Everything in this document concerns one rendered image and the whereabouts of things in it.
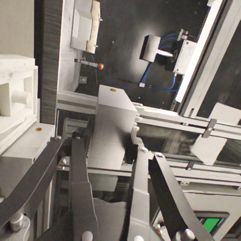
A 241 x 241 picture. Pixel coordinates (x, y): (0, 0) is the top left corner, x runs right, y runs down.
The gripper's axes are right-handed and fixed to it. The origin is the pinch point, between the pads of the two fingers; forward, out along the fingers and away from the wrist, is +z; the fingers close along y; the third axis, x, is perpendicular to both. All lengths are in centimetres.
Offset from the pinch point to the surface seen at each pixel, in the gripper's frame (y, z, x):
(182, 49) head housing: 23, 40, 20
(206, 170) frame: 43, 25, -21
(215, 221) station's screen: 60, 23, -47
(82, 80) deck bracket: -15, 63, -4
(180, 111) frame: 23.7, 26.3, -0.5
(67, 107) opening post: -11.5, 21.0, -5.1
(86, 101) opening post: -6.5, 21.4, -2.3
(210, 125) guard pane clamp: 34.8, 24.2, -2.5
